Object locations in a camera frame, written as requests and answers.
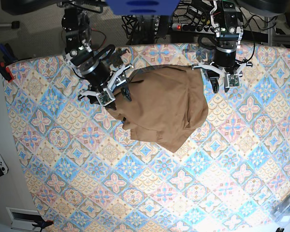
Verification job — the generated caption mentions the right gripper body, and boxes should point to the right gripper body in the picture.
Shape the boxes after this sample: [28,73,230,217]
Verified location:
[78,64,132,106]

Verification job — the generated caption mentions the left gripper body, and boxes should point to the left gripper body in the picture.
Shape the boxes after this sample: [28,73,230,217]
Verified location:
[191,61,253,87]

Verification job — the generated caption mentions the brown t-shirt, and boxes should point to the brown t-shirt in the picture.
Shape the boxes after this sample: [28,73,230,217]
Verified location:
[108,65,208,152]

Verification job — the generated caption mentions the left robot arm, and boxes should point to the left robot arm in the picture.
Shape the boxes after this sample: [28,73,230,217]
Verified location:
[192,0,253,93]

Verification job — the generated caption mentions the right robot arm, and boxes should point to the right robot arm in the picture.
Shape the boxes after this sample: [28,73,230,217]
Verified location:
[61,6,133,109]

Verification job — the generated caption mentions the black power strip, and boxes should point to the black power strip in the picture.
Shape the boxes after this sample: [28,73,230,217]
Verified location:
[171,23,215,34]

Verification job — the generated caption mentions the patterned tablecloth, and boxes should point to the patterned tablecloth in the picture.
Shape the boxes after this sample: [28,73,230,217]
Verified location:
[4,44,290,232]

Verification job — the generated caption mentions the blue plate overhead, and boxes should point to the blue plate overhead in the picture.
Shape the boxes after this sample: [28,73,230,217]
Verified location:
[105,0,180,16]

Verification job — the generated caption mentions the red black clamp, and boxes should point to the red black clamp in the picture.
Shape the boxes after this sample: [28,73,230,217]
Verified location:
[0,43,17,83]

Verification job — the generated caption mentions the orange black clamp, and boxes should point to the orange black clamp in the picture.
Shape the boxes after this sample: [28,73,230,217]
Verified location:
[32,216,54,230]

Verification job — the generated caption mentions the clear plastic box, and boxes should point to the clear plastic box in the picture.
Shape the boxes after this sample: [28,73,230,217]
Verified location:
[271,194,290,227]

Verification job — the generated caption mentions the white tray box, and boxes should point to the white tray box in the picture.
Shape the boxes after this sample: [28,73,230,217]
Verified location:
[6,207,42,232]

